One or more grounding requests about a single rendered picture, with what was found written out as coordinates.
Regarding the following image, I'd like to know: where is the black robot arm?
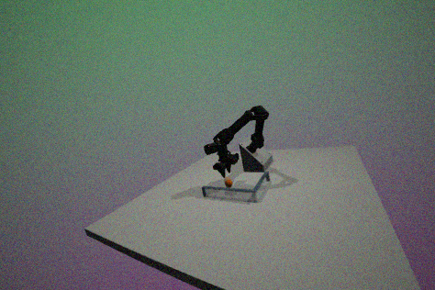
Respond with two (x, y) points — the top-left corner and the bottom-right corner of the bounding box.
(204, 106), (269, 165)

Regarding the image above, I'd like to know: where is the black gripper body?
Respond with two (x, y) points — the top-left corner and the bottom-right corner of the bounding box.
(213, 150), (229, 170)

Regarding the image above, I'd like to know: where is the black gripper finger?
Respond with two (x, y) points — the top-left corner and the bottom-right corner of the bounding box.
(218, 167), (227, 178)
(225, 162), (231, 173)

